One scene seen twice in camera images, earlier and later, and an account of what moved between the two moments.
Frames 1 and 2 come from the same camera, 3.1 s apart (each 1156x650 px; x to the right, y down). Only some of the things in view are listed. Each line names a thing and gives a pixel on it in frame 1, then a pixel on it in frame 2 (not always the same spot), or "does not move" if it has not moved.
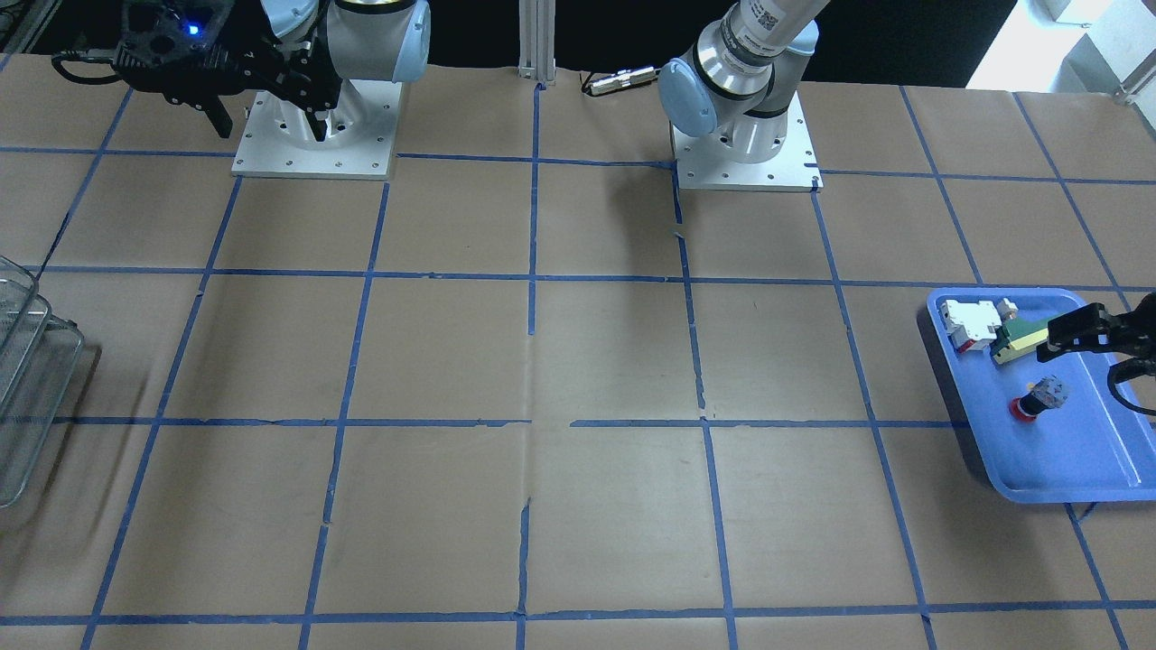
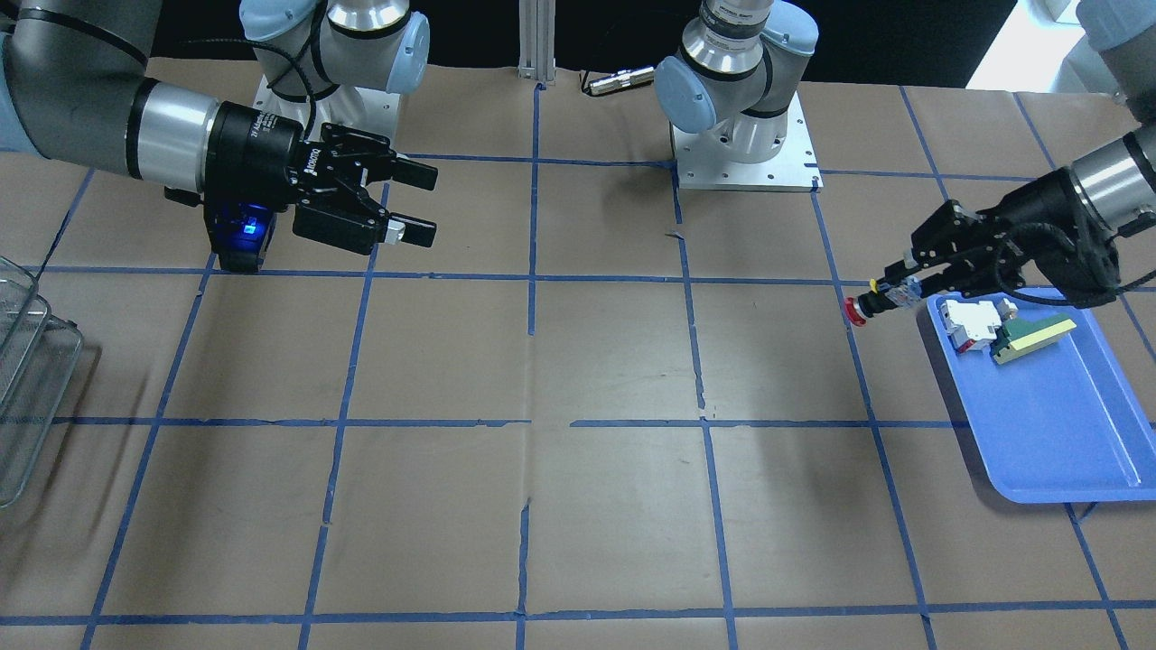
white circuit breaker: x=970 y=325 does not move
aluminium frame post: x=536 y=40 does not move
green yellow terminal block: x=1018 y=336 does not move
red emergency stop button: x=1044 y=395 -> x=867 y=305
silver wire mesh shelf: x=40 y=356 does not move
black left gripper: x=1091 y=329 -> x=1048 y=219
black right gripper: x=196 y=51 -> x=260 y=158
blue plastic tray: x=1053 y=431 does not move
